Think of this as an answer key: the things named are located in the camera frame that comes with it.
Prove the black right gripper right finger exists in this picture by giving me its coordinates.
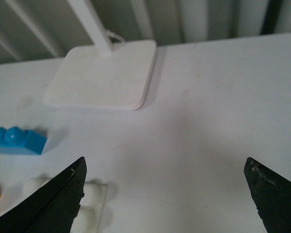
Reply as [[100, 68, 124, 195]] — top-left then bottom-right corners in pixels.
[[243, 157, 291, 233]]

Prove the white studded base plate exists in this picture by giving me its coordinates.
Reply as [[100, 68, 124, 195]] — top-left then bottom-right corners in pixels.
[[22, 178, 108, 233]]

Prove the white lamp power cable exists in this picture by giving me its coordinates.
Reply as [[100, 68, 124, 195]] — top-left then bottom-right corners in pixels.
[[106, 29, 126, 50]]

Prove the blue three-stud toy block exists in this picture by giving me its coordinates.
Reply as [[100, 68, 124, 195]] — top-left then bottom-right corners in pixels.
[[0, 126, 47, 155]]

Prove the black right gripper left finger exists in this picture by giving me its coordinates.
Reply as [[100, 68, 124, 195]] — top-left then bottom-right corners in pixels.
[[0, 157, 87, 233]]

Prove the white desk lamp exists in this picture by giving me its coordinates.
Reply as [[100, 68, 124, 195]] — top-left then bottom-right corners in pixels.
[[43, 0, 157, 111]]

